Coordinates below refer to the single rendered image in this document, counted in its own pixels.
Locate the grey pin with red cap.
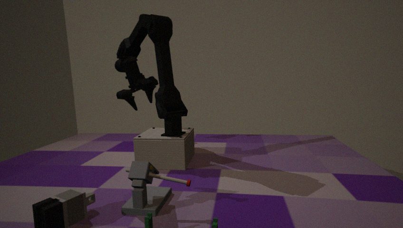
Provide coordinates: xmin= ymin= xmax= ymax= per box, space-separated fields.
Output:
xmin=125 ymin=169 xmax=191 ymax=187

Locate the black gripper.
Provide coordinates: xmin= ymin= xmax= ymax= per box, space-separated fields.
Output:
xmin=116 ymin=72 xmax=158 ymax=111

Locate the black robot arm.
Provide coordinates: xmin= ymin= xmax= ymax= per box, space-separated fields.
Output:
xmin=115 ymin=14 xmax=188 ymax=137

